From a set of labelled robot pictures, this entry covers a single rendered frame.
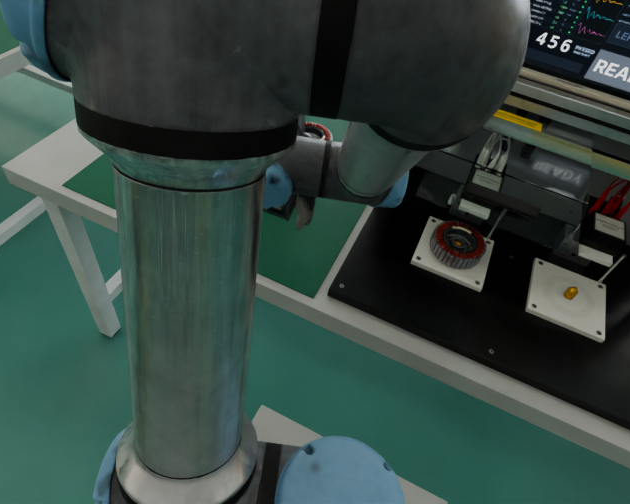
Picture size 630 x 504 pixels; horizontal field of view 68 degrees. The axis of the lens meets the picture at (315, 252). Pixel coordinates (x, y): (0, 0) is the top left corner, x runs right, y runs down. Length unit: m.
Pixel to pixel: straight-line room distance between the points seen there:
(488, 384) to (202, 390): 0.67
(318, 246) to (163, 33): 0.82
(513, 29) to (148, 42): 0.16
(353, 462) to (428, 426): 1.25
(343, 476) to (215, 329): 0.20
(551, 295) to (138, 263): 0.90
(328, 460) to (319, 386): 1.21
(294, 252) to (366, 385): 0.82
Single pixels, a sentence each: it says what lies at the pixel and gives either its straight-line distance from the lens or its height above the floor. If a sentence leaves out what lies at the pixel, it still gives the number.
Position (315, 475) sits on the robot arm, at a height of 1.07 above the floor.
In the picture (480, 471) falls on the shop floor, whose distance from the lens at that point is 1.71.
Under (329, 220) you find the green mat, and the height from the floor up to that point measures 0.75.
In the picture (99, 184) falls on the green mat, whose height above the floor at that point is 0.75.
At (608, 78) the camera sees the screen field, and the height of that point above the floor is 1.15.
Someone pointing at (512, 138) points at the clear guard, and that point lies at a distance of 0.87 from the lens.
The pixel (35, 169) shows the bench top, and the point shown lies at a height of 0.75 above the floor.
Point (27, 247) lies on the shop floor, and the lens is 2.12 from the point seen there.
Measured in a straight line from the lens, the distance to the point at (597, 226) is 1.04.
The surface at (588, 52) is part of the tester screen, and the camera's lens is 0.94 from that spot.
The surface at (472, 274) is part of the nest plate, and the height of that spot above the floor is 0.78.
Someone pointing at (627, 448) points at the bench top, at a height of 0.75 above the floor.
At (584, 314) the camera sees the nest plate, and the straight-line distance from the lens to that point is 1.07.
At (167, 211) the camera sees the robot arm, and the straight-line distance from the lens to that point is 0.25.
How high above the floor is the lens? 1.49
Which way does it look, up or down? 49 degrees down
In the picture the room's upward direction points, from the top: 11 degrees clockwise
